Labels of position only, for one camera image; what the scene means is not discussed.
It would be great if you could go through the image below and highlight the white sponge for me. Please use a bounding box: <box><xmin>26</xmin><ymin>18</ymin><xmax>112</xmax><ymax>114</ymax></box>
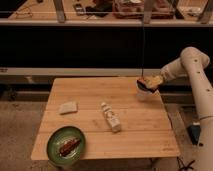
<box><xmin>59</xmin><ymin>101</ymin><xmax>78</xmax><ymax>115</ymax></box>

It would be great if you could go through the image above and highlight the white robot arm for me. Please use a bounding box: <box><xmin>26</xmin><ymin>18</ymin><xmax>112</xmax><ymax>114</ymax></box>
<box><xmin>161</xmin><ymin>47</ymin><xmax>213</xmax><ymax>171</ymax></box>

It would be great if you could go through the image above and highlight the white plastic bottle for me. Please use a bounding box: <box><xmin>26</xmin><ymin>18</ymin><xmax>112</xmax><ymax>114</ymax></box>
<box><xmin>101</xmin><ymin>102</ymin><xmax>121</xmax><ymax>133</ymax></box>

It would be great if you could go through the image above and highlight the wooden table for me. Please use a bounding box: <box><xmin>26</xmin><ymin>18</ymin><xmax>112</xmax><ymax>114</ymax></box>
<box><xmin>31</xmin><ymin>77</ymin><xmax>180</xmax><ymax>160</ymax></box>

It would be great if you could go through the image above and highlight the green plate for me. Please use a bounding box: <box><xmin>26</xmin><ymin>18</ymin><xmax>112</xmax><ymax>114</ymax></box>
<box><xmin>46</xmin><ymin>126</ymin><xmax>86</xmax><ymax>167</ymax></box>

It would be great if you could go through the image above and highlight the brown sausage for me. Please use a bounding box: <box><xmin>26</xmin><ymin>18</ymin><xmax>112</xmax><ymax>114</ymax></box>
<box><xmin>59</xmin><ymin>138</ymin><xmax>81</xmax><ymax>157</ymax></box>

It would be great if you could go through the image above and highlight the red tray on shelf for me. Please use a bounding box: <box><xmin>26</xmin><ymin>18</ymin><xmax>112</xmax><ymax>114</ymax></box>
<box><xmin>113</xmin><ymin>0</ymin><xmax>174</xmax><ymax>19</ymax></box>

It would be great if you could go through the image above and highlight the black device on shelf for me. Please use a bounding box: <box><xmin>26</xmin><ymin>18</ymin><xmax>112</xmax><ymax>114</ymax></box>
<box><xmin>73</xmin><ymin>3</ymin><xmax>85</xmax><ymax>16</ymax></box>

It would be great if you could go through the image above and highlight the black foot pedal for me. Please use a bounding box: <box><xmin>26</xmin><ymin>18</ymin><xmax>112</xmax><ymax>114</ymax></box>
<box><xmin>187</xmin><ymin>124</ymin><xmax>201</xmax><ymax>145</ymax></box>

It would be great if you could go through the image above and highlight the black hanging cable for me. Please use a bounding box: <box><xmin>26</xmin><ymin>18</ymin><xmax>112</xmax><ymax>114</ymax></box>
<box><xmin>141</xmin><ymin>21</ymin><xmax>147</xmax><ymax>78</ymax></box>

